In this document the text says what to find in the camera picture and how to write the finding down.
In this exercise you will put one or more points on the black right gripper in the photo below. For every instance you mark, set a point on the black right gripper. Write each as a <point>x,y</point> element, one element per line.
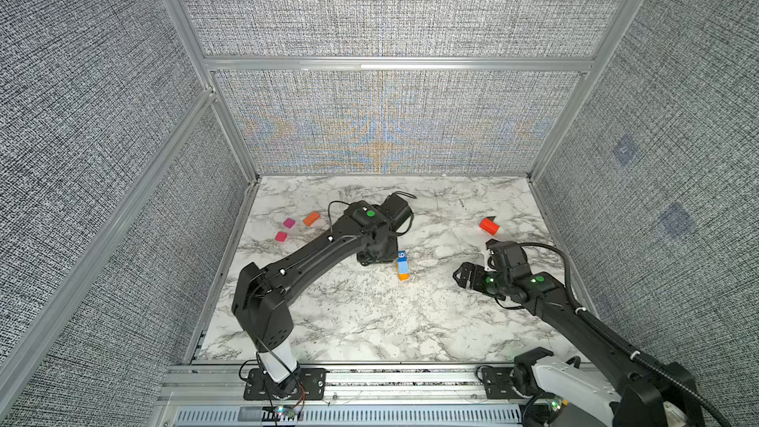
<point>477,271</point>

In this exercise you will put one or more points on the aluminium corner post left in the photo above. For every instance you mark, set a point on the aluminium corner post left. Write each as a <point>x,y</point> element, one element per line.
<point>194,51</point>

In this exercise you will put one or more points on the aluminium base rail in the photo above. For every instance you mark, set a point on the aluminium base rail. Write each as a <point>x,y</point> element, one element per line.
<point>338,394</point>

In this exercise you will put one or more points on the red wood cylinder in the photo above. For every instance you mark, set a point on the red wood cylinder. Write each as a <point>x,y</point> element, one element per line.
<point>490,226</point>

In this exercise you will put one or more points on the aluminium corner post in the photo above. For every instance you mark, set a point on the aluminium corner post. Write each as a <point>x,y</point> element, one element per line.
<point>194,51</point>
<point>611,39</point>

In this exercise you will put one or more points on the orange-red rectangular wood block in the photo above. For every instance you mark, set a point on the orange-red rectangular wood block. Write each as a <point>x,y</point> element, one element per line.
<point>312,218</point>

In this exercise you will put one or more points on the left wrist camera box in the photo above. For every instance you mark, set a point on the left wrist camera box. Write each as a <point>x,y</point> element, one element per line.
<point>397,210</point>

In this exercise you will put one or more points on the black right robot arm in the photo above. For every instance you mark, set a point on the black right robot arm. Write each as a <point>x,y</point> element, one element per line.
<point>635,390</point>

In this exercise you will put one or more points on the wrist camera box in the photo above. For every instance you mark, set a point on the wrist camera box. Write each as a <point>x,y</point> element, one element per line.
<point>397,210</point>
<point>508,260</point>

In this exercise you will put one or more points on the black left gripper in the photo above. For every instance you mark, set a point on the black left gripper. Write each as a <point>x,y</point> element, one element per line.
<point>393,252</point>

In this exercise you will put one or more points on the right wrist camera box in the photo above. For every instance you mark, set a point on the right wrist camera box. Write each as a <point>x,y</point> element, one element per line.
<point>508,260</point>

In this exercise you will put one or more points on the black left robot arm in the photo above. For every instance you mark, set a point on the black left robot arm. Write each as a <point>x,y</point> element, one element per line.
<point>362,220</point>

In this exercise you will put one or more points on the aluminium horizontal back bar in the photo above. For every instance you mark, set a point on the aluminium horizontal back bar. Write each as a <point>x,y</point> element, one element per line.
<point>399,63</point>

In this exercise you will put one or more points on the aluminium corner post right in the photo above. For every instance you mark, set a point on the aluminium corner post right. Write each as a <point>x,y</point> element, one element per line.
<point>611,39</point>

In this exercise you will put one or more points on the aluminium left wall bar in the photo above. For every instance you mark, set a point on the aluminium left wall bar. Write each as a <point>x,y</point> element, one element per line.
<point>28,354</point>

